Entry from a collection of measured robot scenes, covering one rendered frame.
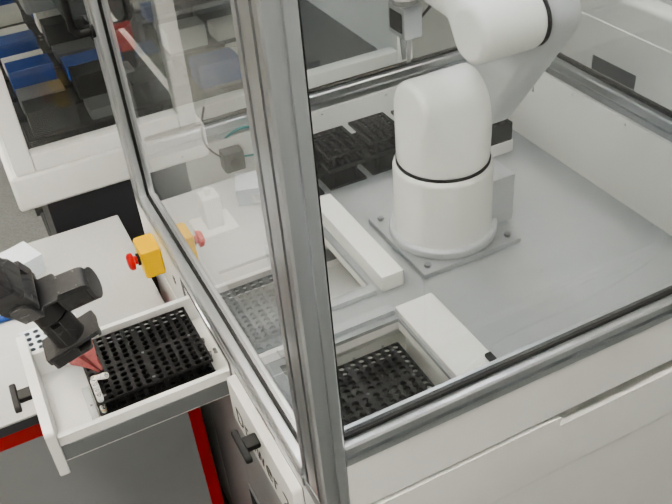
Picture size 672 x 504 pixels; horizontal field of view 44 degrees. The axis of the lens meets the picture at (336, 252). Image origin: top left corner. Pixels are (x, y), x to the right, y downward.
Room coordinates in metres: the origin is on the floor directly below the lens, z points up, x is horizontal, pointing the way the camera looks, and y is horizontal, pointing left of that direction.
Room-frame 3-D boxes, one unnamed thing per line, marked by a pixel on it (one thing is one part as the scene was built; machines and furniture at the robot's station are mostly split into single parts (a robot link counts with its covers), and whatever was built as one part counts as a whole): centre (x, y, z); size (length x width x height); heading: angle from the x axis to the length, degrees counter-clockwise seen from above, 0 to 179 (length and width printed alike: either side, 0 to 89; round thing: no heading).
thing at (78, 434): (1.19, 0.38, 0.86); 0.40 x 0.26 x 0.06; 114
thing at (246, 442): (0.93, 0.18, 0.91); 0.07 x 0.04 x 0.01; 24
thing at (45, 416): (1.10, 0.57, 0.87); 0.29 x 0.02 x 0.11; 24
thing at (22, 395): (1.09, 0.59, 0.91); 0.07 x 0.04 x 0.01; 24
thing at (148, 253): (1.53, 0.42, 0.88); 0.07 x 0.05 x 0.07; 24
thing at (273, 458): (0.94, 0.15, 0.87); 0.29 x 0.02 x 0.11; 24
